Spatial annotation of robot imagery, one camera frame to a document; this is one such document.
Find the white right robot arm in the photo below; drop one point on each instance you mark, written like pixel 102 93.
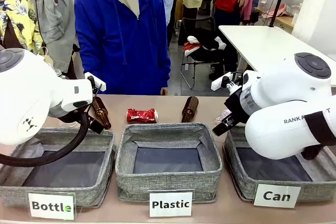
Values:
pixel 283 129

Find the crushed red soda can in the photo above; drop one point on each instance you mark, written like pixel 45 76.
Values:
pixel 141 116

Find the black metal chair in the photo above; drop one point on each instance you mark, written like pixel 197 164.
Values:
pixel 199 24

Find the pink cloth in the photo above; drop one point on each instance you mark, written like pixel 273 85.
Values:
pixel 277 11

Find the grey jacket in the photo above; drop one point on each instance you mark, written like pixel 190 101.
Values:
pixel 56 19

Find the white Can label sign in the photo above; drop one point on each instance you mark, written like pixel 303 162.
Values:
pixel 277 196

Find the white Plastic label sign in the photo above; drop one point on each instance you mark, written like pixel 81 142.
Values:
pixel 170 204

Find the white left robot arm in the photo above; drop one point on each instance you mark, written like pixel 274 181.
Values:
pixel 31 90

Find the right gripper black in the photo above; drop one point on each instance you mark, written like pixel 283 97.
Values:
pixel 236 108

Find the person's left hand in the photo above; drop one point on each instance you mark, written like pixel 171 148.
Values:
pixel 164 92

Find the white Bottle label sign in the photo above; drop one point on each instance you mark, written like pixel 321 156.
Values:
pixel 51 206

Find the grey fabric basket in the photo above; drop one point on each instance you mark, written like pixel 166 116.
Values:
pixel 86 195
pixel 168 184
pixel 244 171

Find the wooden desk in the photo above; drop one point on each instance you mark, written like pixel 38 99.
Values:
pixel 284 22

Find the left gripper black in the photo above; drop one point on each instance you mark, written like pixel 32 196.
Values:
pixel 96 127

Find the white table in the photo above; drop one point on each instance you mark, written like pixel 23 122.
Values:
pixel 262 43

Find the person in blue hoodie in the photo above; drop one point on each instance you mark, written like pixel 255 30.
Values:
pixel 118 37

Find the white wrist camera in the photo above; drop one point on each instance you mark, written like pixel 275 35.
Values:
pixel 216 84
pixel 102 85

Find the crushed clear plastic bottle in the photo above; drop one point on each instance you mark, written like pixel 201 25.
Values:
pixel 220 117

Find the person in yellow floral shirt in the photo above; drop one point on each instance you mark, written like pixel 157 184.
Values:
pixel 15 6

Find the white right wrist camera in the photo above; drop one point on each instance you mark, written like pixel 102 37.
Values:
pixel 216 84

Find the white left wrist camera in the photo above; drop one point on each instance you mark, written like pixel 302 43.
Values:
pixel 102 85

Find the red white black clothes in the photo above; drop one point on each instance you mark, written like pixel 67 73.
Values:
pixel 194 45

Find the brown glass bottle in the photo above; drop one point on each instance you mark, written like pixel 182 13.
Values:
pixel 190 108
pixel 102 115

